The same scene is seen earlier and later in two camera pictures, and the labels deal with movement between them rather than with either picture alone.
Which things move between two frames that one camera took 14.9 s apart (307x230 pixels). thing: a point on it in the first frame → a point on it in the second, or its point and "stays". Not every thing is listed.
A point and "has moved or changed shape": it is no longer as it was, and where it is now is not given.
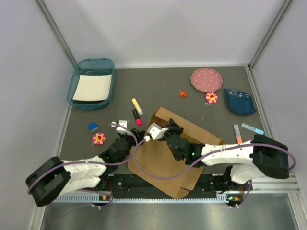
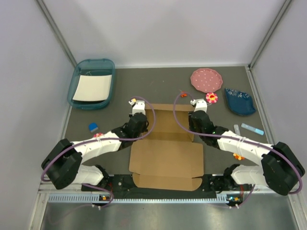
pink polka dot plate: (206, 80) stays
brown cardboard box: (151, 160) has moved or changed shape
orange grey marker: (238, 137) stays
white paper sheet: (93, 87) stays
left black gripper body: (130, 139) → (130, 115)
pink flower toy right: (211, 97) stays
